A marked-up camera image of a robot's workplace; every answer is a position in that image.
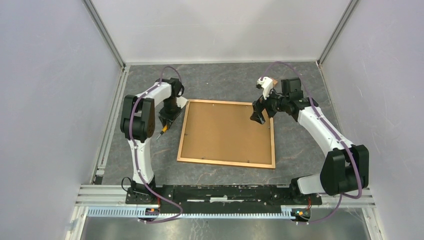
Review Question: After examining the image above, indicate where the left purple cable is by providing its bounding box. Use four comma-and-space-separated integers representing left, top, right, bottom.
128, 65, 184, 225

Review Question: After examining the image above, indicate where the wooden picture frame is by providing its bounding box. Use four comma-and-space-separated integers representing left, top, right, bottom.
177, 99, 276, 169

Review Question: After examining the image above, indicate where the aluminium rail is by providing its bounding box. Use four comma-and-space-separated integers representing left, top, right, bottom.
76, 184, 375, 220

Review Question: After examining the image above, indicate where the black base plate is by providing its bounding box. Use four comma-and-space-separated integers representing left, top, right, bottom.
125, 184, 323, 215

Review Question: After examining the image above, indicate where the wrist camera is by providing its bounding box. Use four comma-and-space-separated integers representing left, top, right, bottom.
256, 76, 273, 100
176, 96, 189, 109

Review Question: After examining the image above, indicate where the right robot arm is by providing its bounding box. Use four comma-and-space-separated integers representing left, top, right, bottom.
250, 77, 369, 204

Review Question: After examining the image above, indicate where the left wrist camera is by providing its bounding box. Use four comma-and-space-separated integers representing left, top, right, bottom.
176, 96, 189, 109

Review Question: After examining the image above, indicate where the orange handled screwdriver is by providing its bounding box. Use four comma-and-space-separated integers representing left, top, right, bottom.
156, 125, 169, 140

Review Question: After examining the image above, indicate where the purple cable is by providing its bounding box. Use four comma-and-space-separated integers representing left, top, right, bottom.
263, 61, 364, 226
128, 65, 184, 225

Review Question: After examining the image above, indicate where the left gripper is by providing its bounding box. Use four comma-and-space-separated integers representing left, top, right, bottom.
158, 96, 183, 130

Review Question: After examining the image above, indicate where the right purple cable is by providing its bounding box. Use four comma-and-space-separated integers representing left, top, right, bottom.
263, 61, 364, 226

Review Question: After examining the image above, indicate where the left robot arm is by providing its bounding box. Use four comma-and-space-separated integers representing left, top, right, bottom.
120, 78, 188, 204

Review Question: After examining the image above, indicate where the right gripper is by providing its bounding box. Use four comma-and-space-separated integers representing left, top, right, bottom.
249, 85, 289, 125

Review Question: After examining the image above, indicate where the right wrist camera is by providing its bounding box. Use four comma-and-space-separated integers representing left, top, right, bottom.
256, 76, 273, 100

